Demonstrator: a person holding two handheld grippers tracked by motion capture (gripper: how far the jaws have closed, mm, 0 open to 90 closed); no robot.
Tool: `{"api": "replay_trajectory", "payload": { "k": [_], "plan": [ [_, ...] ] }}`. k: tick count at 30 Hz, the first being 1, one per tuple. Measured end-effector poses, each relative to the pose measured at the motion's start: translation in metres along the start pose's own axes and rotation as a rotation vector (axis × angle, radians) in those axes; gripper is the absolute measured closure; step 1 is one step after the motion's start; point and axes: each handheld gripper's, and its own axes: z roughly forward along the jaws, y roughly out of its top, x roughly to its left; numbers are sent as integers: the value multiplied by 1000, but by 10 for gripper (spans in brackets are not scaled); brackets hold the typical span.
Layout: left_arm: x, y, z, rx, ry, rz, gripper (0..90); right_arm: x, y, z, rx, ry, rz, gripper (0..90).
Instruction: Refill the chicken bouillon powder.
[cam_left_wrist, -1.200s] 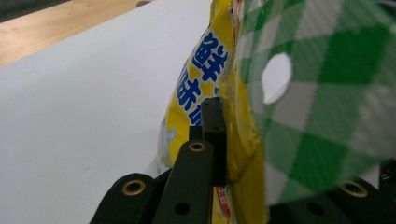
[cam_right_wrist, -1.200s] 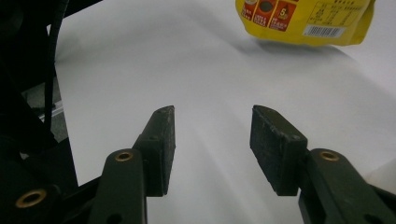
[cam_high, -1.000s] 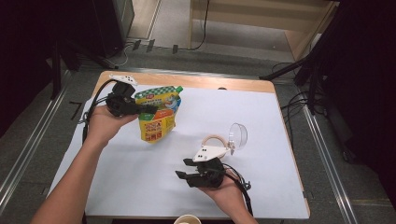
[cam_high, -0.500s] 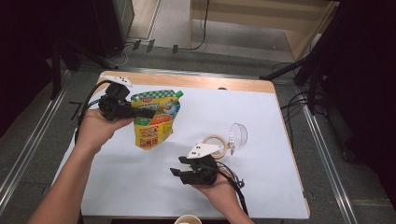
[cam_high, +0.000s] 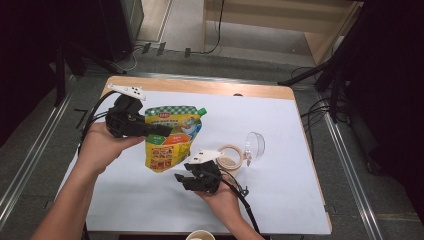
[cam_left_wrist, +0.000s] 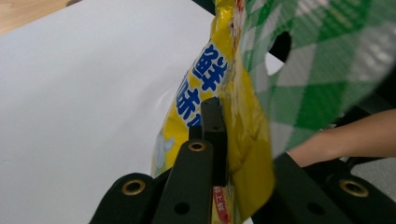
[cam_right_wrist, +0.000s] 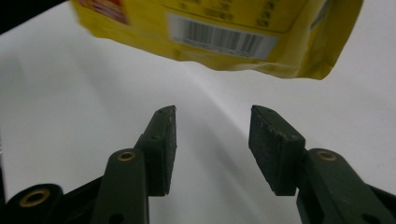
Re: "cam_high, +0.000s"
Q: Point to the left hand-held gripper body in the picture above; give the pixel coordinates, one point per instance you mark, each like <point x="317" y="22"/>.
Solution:
<point x="126" y="116"/>

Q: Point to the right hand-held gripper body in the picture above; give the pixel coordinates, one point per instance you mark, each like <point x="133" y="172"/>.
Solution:
<point x="205" y="176"/>

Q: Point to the yellow spouted pouch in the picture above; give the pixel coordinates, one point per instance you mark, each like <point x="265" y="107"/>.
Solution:
<point x="170" y="150"/>

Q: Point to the clear jar with hinged lid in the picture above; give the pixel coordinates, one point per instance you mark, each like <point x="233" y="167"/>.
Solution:
<point x="230" y="161"/>

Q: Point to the person's right hand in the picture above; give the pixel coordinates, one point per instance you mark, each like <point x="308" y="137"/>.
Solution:
<point x="223" y="203"/>

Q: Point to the person's left hand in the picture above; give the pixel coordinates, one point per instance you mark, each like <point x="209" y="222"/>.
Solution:
<point x="100" y="146"/>

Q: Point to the white cup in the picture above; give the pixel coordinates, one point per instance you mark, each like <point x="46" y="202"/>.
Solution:
<point x="200" y="236"/>

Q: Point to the black metal stand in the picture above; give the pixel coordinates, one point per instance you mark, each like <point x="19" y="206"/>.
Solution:
<point x="328" y="71"/>
<point x="60" y="76"/>

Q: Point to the white paper sheet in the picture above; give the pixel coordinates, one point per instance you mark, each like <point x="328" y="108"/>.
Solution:
<point x="283" y="186"/>

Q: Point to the dark table grommet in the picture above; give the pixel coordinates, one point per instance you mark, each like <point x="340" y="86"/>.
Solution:
<point x="237" y="95"/>

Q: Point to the black cabinet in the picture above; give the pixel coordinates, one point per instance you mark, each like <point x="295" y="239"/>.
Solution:
<point x="123" y="26"/>

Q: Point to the wooden table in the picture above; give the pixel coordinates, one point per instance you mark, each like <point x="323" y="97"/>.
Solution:
<point x="250" y="89"/>

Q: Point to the dark curtain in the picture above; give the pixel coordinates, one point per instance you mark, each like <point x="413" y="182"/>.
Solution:
<point x="393" y="100"/>
<point x="26" y="66"/>

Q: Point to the metal floor rail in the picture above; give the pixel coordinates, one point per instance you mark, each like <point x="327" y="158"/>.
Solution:
<point x="353" y="176"/>
<point x="33" y="160"/>
<point x="200" y="77"/>

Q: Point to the black floor bracket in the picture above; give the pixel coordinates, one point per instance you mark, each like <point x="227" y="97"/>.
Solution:
<point x="187" y="52"/>
<point x="161" y="49"/>
<point x="146" y="48"/>

